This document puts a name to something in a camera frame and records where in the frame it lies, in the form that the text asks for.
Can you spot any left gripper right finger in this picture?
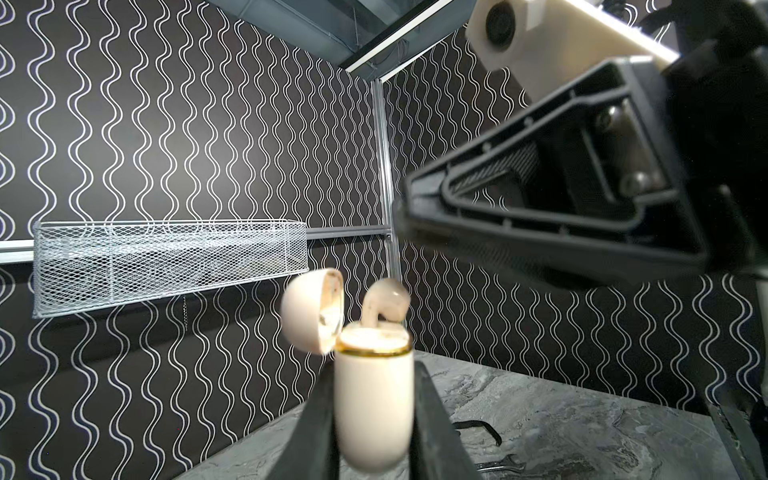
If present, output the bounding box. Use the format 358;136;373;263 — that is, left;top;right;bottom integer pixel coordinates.
408;361;481;480

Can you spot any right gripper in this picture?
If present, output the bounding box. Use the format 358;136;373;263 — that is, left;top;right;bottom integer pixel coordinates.
664;1;767;276

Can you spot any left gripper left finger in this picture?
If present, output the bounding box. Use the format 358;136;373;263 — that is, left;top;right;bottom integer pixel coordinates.
267;362;339;479

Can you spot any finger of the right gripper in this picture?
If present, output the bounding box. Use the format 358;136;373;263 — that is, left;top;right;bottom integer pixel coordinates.
393;57;711;290

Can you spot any beige earbud charging case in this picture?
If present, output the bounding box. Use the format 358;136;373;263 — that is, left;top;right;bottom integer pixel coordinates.
280;268;415;474

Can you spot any yellow black tape measure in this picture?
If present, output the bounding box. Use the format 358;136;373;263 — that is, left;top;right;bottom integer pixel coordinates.
452;420;503;446

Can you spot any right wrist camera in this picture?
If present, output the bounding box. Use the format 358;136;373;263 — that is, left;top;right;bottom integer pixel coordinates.
466;0;679;102

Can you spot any white wire mesh basket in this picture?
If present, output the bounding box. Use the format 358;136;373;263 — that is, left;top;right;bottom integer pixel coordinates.
33;219;308;318

